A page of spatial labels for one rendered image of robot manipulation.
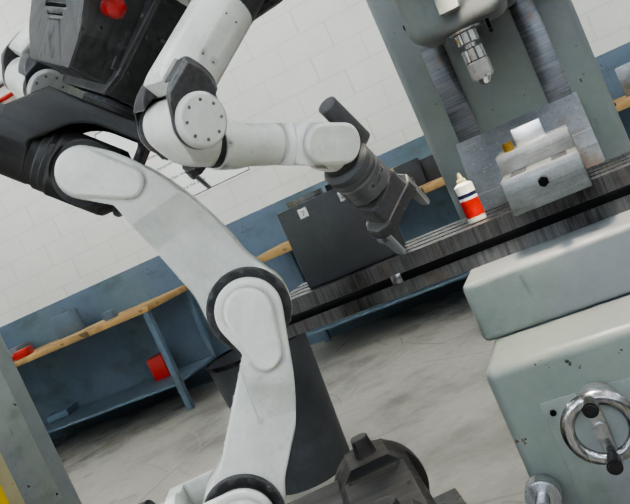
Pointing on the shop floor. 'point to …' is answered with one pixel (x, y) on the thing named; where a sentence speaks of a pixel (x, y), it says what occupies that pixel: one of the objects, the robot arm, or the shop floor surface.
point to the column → (502, 80)
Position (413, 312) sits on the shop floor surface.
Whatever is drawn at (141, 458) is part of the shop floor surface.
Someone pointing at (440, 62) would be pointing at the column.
